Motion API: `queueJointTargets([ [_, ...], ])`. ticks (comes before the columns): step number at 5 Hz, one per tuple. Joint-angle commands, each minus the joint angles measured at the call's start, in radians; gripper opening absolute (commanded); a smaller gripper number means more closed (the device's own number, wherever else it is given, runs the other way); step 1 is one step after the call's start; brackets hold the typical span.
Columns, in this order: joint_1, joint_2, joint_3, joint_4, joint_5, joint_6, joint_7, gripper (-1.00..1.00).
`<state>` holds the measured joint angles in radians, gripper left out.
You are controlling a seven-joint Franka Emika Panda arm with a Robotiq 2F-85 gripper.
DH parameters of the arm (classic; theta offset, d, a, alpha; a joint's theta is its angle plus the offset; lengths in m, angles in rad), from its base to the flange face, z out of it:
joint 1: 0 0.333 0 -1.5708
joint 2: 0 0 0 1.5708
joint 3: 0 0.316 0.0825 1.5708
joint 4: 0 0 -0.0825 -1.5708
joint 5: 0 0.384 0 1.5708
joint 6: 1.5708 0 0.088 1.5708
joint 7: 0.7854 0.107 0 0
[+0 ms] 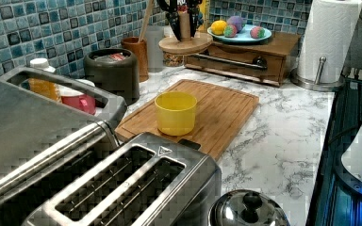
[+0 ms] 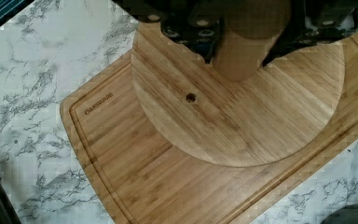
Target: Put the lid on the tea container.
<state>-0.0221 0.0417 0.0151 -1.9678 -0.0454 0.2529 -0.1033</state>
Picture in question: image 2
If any bamboo cutting board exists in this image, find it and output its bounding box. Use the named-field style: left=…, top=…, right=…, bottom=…
left=61, top=33, right=358, bottom=224

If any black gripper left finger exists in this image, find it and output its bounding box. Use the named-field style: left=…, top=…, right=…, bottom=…
left=113, top=0, right=223, bottom=63

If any round bamboo container lid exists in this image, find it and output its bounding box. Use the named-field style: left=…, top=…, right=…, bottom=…
left=131, top=0, right=346, bottom=168

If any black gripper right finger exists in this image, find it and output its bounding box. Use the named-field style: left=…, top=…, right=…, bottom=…
left=262, top=0, right=358, bottom=66

